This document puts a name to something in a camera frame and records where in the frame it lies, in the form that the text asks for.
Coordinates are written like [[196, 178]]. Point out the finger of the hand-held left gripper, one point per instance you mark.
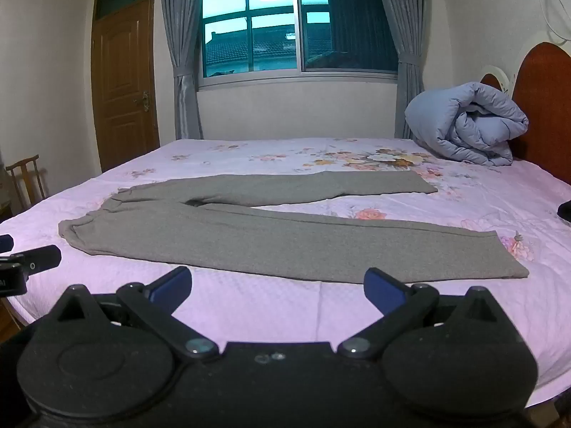
[[5, 243], [40, 258]]

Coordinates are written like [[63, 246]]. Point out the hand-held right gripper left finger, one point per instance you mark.
[[171, 287]]

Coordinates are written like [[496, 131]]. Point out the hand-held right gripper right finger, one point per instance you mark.
[[383, 289]]

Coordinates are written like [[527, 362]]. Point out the grey pants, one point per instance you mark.
[[267, 240]]

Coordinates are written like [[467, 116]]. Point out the wooden chair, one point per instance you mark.
[[27, 183]]

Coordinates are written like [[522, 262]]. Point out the bed with pink floral sheet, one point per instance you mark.
[[267, 305]]

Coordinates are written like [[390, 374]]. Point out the rolled blue duvet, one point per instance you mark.
[[464, 125]]

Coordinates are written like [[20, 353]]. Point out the brown wooden door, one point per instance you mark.
[[125, 84]]

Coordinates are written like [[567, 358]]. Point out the dark object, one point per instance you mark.
[[565, 212]]

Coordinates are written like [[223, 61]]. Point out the red wooden headboard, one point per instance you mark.
[[548, 111]]

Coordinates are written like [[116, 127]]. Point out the sliding glass window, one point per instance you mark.
[[272, 31]]

